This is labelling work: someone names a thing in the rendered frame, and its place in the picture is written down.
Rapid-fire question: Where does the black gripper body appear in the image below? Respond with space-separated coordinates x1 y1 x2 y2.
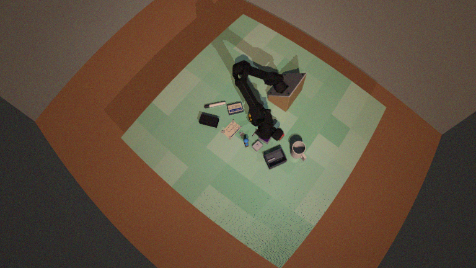
251 119 284 141

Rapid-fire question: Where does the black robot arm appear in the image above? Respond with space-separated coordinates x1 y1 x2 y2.
232 60 289 140

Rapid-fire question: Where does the peach paper card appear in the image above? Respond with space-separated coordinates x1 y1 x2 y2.
221 120 242 140

